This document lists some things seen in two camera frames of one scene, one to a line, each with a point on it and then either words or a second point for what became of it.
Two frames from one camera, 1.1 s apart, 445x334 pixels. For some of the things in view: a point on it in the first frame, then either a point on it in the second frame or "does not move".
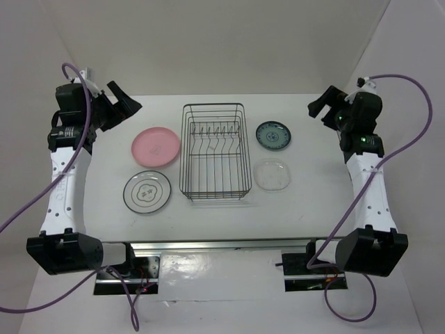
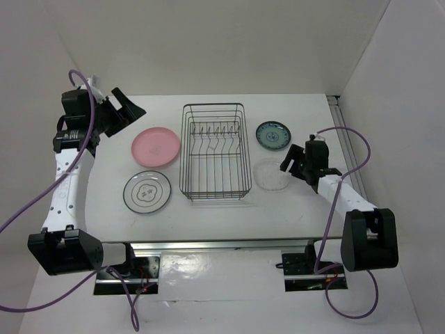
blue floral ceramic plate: (273, 135) does not move
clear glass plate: (272, 175) does not move
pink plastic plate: (155, 146) does not move
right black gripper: (332, 94) to (295, 152)
